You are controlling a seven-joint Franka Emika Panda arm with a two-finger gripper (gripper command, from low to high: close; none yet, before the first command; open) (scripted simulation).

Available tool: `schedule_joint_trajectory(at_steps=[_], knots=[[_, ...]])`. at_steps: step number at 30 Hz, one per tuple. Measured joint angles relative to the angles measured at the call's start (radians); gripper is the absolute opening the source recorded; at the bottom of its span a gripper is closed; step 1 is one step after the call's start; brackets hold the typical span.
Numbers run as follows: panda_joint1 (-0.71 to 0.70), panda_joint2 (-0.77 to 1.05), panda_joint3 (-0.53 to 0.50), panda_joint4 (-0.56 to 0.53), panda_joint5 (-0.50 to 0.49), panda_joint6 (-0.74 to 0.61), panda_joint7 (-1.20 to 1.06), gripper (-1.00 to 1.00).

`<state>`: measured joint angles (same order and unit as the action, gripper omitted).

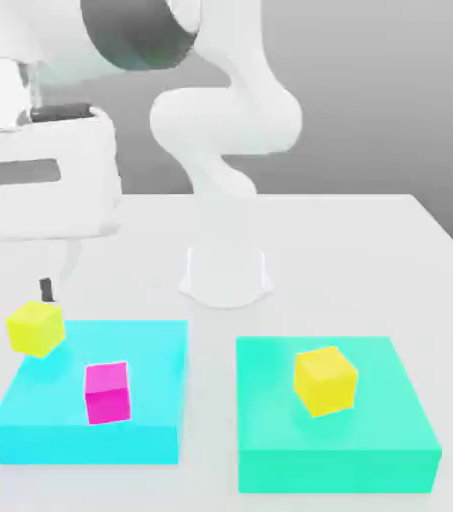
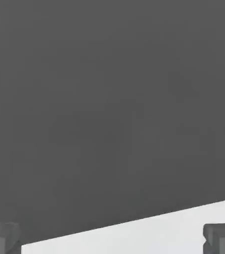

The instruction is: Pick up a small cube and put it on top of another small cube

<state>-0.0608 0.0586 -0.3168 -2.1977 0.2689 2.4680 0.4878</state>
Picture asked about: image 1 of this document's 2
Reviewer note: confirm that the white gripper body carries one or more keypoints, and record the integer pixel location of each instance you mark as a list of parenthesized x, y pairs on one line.
[(86, 192)]

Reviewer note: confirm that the small pink cube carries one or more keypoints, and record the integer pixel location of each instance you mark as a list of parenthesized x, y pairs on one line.
[(108, 400)]

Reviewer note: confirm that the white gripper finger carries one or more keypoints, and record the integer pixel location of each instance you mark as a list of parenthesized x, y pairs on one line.
[(46, 290)]

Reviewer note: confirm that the large turquoise green box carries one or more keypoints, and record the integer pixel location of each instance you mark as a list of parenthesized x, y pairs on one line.
[(330, 464)]

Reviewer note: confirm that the large cyan box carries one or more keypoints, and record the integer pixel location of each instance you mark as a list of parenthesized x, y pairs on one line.
[(90, 440)]

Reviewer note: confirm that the small lime yellow cube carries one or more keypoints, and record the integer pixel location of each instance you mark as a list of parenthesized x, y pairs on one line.
[(36, 330)]

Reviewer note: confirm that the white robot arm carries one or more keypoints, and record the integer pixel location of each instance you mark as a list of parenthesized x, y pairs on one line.
[(226, 132)]

